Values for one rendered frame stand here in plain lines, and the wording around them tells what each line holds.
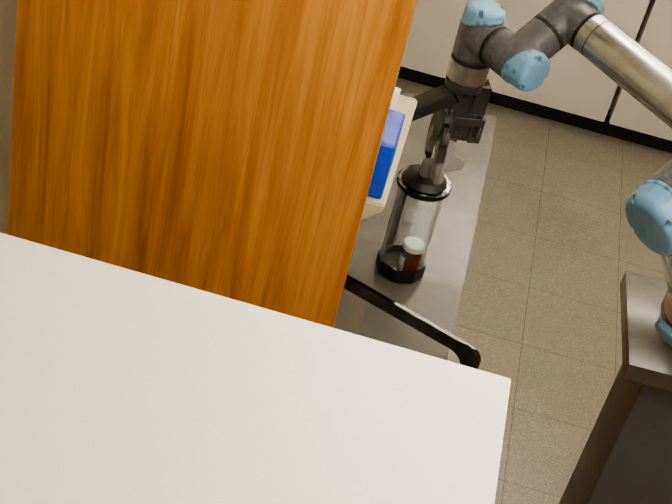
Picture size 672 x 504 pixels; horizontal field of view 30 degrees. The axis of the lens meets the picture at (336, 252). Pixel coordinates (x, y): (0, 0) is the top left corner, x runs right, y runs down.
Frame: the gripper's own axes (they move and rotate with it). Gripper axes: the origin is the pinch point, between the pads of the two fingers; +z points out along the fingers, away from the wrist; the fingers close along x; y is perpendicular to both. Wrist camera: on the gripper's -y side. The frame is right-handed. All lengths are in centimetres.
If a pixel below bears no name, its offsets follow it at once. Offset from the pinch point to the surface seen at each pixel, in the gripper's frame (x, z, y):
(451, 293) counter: -6.3, 26.0, 10.1
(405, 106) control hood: -31.2, -31.2, -15.9
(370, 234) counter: 10.9, 26.0, -5.0
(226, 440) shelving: -150, -79, -52
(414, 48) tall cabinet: 242, 103, 54
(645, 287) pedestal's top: 2, 26, 55
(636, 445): -20, 52, 56
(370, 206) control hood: -58, -31, -24
